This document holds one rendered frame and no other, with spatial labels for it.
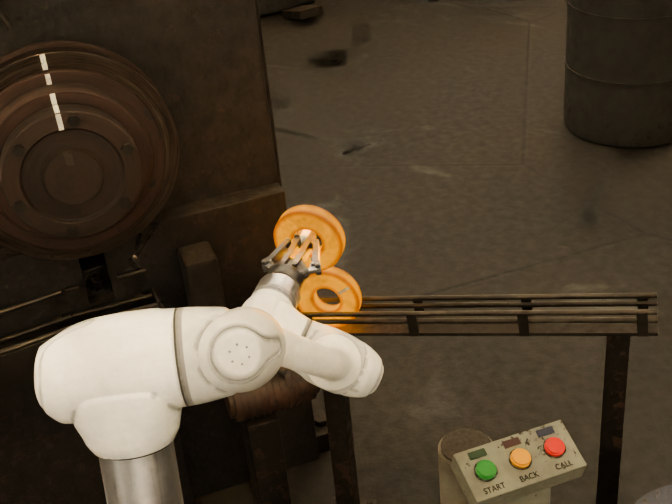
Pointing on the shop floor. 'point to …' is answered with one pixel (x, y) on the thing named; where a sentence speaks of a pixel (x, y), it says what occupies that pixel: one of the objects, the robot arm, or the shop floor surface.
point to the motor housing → (268, 432)
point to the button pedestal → (526, 485)
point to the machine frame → (59, 21)
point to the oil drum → (619, 72)
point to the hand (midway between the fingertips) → (308, 232)
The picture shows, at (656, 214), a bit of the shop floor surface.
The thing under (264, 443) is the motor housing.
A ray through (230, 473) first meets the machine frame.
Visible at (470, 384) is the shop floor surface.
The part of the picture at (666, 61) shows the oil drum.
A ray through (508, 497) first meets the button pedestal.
